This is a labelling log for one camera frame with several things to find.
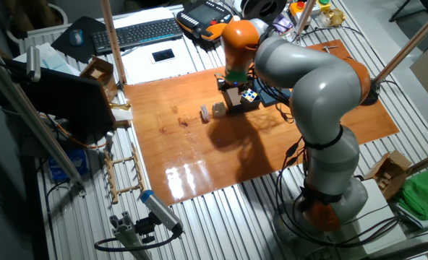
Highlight black keyboard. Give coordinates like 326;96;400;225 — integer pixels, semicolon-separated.
91;17;184;56

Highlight silver metal cylinder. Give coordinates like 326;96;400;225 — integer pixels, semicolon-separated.
104;130;116;155

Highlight silver camera blue cap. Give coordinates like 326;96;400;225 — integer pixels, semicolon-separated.
140;189;185;238

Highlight wooden rack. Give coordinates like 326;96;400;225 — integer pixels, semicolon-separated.
103;142;146;205

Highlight white box gold ribbon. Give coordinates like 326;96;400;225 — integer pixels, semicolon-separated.
108;102;134;130

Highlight plain wooden cube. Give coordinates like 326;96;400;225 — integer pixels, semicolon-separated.
212;102;228;118

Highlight open cardboard box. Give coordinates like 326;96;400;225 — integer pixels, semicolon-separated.
364;149;414;202
79;56;119;104

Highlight wooden board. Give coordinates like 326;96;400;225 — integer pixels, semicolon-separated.
122;38;400;207

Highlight golden glass ornament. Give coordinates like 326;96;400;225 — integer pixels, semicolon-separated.
318;7;347;28

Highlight white smartphone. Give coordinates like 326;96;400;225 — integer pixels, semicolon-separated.
149;48;177;64

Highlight green cloth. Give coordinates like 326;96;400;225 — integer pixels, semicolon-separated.
394;164;428;221

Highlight white base box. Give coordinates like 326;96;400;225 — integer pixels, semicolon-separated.
325;178;408;256

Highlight black mouse pad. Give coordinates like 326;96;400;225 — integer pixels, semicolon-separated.
50;16;108;64

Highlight colourful puzzle cube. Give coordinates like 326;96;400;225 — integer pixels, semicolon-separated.
241;88;259;103

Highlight wooden frame post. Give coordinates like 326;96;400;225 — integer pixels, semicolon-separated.
292;0;317;39
100;0;128;87
373;1;428;86

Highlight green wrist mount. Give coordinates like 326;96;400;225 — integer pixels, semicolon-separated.
224;70;249;83

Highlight green button box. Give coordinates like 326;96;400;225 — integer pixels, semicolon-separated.
317;0;333;14

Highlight blue computer mouse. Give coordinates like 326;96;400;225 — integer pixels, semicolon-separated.
69;28;84;47

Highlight black monitor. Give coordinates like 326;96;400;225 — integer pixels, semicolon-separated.
0;59;117;144

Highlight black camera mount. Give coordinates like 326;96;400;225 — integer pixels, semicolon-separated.
134;212;161;245

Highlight black gift box lid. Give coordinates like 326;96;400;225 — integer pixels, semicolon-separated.
252;77;293;108

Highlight black camera cable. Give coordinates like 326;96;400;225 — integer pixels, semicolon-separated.
93;230;181;253

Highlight black orange teach pendant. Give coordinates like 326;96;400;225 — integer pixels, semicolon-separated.
175;0;235;43

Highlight black gift box base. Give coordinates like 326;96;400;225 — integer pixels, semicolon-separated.
221;86;262;115

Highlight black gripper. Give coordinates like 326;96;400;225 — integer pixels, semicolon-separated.
216;74;254;99

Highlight black screw clamp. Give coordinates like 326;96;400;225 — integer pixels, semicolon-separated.
322;43;381;106

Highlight white paper sheet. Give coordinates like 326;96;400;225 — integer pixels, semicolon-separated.
121;38;199;86

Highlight black filament spool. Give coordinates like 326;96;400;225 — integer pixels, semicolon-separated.
239;0;288;22

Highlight aluminium frame beam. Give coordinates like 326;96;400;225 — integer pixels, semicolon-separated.
0;50;87;196

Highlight orange cable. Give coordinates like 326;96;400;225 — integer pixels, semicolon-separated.
49;113;108;150

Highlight blue packet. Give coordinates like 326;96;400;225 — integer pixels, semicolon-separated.
47;147;90;183

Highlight aluminium profile piece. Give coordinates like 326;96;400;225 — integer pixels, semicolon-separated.
108;211;153;260

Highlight light blue papers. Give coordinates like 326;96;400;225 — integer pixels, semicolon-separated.
13;42;81;77

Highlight purple plastic bag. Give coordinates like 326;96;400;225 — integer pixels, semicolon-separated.
271;14;294;34

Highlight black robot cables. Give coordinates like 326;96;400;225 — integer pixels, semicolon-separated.
253;68;410;250

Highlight white round bin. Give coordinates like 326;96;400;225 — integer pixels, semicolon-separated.
4;2;69;46

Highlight yellow emergency stop box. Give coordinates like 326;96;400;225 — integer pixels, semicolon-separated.
288;1;308;19

